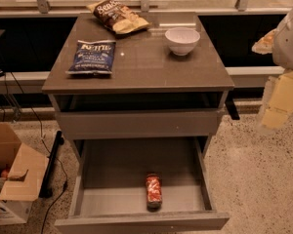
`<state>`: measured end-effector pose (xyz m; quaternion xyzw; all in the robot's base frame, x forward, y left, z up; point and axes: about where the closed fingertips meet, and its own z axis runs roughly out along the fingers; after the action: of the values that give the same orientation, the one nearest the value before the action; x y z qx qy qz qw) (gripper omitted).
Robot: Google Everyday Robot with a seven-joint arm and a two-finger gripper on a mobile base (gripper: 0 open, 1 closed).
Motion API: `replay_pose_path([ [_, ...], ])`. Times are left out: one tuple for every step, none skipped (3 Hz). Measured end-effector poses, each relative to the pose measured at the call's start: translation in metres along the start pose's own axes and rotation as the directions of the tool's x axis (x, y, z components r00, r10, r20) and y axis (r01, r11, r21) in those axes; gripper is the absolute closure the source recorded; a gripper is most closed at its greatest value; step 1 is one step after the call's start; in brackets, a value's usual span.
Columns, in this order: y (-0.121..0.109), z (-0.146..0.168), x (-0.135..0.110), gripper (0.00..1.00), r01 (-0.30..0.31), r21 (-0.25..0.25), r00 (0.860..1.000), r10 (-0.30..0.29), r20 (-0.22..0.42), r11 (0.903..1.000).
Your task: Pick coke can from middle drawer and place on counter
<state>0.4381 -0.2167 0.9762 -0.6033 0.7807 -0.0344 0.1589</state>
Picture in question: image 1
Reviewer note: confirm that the closed grey drawer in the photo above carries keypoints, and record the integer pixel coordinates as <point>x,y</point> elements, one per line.
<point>108,125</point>

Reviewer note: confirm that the blue Kettle chips bag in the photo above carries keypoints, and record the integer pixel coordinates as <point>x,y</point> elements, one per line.
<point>93,58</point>

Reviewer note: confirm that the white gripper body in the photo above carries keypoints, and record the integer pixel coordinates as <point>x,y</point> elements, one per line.
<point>290,43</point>

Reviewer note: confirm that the open grey drawer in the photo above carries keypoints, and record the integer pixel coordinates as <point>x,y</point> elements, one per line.
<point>110,195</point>

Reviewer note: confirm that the white ceramic bowl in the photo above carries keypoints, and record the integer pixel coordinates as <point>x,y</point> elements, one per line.
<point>182,40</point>

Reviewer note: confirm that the grey drawer cabinet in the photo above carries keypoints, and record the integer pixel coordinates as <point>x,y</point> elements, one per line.
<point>145,76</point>

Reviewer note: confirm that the brown Sea Salt chips bag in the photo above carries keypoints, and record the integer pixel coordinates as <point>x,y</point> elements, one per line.
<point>117,17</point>

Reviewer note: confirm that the open cardboard box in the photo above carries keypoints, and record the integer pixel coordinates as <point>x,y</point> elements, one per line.
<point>22,170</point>

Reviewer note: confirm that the black bar on floor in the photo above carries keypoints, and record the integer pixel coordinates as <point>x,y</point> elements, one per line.
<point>46,190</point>

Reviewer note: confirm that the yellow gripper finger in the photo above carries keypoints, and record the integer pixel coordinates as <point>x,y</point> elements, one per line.
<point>264,45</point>
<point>277,101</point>

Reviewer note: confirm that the red coke can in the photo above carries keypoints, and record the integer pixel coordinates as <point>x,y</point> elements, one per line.
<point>153,191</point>

